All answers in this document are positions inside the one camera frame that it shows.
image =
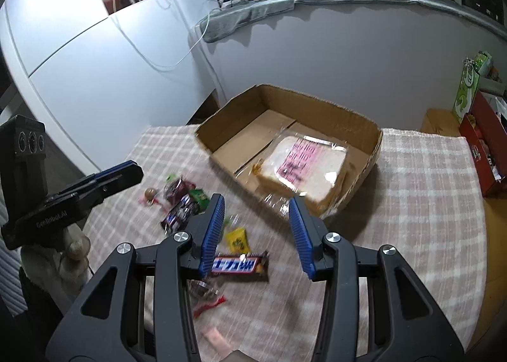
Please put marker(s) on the small dark Snickers bar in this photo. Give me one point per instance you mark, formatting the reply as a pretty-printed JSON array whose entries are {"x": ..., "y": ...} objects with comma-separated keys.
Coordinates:
[{"x": 178, "y": 217}]

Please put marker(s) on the left gloved hand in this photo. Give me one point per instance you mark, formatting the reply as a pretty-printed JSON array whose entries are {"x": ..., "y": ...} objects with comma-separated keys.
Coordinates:
[{"x": 60, "y": 274}]

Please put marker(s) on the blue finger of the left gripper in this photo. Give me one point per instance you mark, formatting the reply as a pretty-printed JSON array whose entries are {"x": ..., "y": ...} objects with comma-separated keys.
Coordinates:
[
  {"x": 125, "y": 174},
  {"x": 92, "y": 196}
]

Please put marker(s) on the red shoe box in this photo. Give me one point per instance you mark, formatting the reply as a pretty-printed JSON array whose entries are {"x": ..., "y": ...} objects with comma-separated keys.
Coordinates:
[{"x": 486, "y": 138}]

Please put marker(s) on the red date snack packet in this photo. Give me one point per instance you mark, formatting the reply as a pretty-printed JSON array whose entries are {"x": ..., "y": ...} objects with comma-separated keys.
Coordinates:
[{"x": 176, "y": 188}]

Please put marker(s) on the large Snickers bar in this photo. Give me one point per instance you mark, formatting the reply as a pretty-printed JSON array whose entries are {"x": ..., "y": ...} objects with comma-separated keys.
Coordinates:
[{"x": 242, "y": 267}]

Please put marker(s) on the green small snack packet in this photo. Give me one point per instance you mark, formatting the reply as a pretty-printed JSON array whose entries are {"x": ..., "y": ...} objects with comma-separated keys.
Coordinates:
[{"x": 200, "y": 198}]

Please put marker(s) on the red clear candy wrapper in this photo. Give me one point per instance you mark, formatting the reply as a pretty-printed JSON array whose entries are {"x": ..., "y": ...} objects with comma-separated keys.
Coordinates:
[{"x": 204, "y": 296}]

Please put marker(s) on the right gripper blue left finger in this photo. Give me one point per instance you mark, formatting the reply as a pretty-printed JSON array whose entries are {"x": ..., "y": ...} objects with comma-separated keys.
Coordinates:
[{"x": 136, "y": 307}]

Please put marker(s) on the round lollipop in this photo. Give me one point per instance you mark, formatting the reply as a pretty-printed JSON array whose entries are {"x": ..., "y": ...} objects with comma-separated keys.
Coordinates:
[{"x": 153, "y": 197}]

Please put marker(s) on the open cardboard box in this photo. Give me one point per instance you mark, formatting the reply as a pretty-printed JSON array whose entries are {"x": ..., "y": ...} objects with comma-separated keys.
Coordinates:
[{"x": 239, "y": 133}]

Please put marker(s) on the yellow candy packet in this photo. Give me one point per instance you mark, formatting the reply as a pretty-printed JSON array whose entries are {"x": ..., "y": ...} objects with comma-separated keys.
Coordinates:
[{"x": 237, "y": 241}]

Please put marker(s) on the green jelly cup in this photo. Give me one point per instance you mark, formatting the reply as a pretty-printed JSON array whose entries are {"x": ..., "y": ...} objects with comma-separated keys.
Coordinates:
[{"x": 231, "y": 222}]

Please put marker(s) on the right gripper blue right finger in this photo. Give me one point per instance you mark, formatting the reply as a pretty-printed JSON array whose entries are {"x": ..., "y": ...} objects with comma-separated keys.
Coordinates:
[{"x": 375, "y": 306}]

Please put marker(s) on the white power strip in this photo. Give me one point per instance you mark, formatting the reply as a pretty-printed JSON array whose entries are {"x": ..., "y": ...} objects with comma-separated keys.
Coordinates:
[{"x": 227, "y": 4}]

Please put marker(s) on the packaged white bread slices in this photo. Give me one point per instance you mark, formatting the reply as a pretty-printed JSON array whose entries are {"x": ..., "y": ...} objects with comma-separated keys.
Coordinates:
[{"x": 295, "y": 164}]

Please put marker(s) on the pink plaid tablecloth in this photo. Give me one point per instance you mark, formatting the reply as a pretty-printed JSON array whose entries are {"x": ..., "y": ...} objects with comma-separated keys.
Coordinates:
[{"x": 422, "y": 196}]

